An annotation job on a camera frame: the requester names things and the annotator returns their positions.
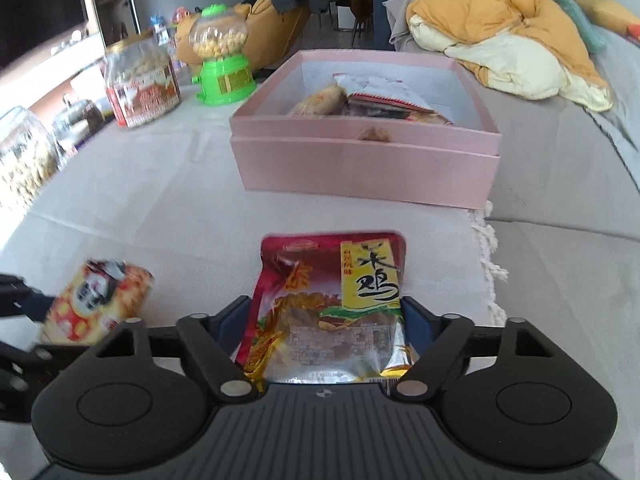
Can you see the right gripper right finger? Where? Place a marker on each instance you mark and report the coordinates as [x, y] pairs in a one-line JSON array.
[[449, 336]]

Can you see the yellow cream blanket pile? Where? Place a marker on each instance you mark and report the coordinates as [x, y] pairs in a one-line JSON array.
[[534, 49]]

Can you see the large nut jar gold lid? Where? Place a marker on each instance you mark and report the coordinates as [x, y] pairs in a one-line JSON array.
[[140, 80]]

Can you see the red chicken snack pouch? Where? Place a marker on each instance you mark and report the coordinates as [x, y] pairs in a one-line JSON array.
[[326, 310]]

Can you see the green gumball candy dispenser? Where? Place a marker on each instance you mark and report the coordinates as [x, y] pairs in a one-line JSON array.
[[218, 37]]

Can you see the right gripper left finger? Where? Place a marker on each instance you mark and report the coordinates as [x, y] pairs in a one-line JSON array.
[[227, 328]]

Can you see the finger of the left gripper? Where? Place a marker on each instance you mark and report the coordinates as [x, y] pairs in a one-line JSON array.
[[19, 299], [40, 358]]

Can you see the clear plastic jar left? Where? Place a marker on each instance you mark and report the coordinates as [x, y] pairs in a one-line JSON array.
[[30, 157]]

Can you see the red yellow rice cracker bag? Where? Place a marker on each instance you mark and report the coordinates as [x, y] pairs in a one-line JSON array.
[[102, 294]]

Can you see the pink cardboard box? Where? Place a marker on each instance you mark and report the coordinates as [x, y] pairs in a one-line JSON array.
[[450, 165]]

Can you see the orange bean bag cushion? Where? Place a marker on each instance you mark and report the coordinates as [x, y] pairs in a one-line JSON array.
[[271, 34]]

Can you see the white silver snack bag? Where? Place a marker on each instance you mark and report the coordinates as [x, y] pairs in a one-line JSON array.
[[381, 90]]

